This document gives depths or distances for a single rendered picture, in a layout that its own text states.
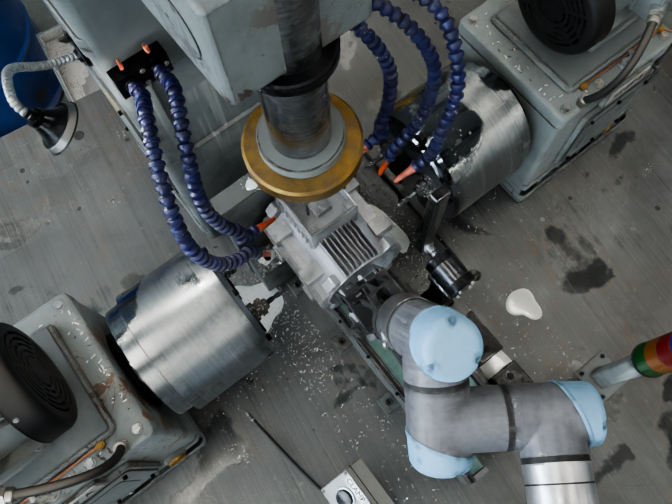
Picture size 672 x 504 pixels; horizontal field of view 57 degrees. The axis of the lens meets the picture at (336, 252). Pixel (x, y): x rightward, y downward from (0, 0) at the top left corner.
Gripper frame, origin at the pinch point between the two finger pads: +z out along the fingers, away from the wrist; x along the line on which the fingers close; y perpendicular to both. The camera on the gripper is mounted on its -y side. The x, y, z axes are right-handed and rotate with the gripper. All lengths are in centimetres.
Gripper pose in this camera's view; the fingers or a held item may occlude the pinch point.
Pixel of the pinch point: (361, 306)
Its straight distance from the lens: 100.5
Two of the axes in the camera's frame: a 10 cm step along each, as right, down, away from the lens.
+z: -2.8, -0.9, 9.6
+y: -5.4, -8.1, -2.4
